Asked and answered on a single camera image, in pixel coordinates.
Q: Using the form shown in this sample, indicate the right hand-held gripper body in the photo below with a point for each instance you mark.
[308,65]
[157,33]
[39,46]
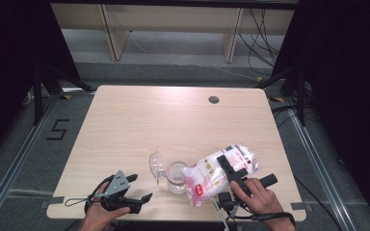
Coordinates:
[239,175]

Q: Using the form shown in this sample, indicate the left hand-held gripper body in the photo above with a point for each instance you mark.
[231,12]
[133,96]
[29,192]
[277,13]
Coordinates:
[117,186]

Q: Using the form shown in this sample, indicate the white bag with red print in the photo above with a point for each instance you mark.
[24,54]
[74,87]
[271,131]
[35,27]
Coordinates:
[205,183]

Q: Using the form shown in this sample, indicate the clear jar with beige lid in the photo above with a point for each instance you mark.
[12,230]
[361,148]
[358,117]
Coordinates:
[176,179]

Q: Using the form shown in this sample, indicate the person's right hand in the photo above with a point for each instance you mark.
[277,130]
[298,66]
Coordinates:
[263,200]

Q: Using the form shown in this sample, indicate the person's left hand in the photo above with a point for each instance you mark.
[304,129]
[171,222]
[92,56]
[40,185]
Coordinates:
[99,216]

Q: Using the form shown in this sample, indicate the grey tape strip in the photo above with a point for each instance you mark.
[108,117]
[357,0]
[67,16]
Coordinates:
[53,201]
[298,206]

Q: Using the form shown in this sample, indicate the grey table grommet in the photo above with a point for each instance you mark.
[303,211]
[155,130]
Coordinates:
[214,99]

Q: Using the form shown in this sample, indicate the yellow black tape piece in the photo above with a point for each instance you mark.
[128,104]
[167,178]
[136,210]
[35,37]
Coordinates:
[276,99]
[66,97]

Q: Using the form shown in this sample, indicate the black metal stand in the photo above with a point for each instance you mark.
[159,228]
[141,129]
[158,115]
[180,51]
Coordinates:
[298,96]
[38,96]

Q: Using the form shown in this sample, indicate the black curtain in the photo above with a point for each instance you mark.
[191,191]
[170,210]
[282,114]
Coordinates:
[350,80]
[13,64]

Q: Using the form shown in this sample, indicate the wooden shelf unit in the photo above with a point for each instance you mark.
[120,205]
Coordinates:
[173,19]

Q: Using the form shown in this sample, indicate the metal floor rail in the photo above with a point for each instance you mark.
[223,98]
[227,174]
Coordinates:
[318,166]
[16,160]

